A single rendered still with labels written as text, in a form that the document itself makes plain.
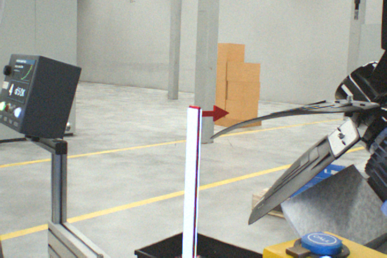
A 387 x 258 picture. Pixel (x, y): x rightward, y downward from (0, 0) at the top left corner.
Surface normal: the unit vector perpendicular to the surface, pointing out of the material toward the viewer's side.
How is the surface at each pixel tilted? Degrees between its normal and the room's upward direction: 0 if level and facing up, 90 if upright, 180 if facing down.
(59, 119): 90
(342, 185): 55
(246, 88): 90
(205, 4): 90
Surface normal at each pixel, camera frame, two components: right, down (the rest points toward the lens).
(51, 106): 0.57, 0.11
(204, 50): -0.69, 0.06
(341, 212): -0.25, -0.49
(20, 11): 0.73, 0.11
